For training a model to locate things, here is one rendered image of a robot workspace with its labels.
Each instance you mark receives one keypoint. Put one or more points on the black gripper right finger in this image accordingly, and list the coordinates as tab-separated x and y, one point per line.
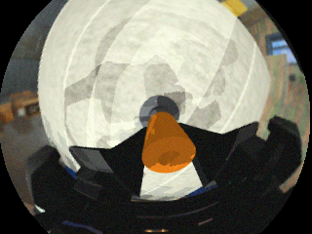
214	149

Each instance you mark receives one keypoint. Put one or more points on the orange knob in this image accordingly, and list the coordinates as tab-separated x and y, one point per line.
167	148

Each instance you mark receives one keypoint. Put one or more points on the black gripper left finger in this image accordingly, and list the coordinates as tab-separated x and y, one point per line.
123	161

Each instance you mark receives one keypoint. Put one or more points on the dark grey round pedestal with short shaft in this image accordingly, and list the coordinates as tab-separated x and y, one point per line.
155	105

